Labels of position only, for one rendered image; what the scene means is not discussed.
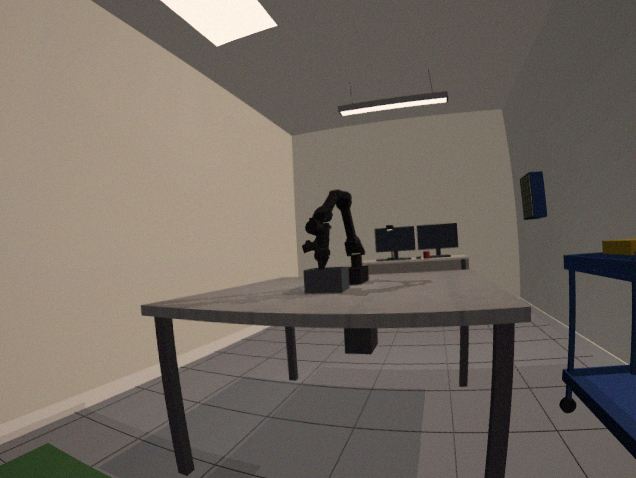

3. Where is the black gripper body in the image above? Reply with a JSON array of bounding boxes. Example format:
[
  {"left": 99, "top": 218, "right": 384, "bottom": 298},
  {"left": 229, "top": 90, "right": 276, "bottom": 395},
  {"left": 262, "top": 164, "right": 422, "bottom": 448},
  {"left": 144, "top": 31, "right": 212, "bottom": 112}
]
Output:
[{"left": 314, "top": 237, "right": 330, "bottom": 258}]

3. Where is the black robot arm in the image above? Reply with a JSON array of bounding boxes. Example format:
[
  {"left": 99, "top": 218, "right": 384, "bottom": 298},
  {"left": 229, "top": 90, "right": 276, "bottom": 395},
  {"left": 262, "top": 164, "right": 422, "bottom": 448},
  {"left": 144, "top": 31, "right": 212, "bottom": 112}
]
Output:
[{"left": 302, "top": 189, "right": 365, "bottom": 268}]

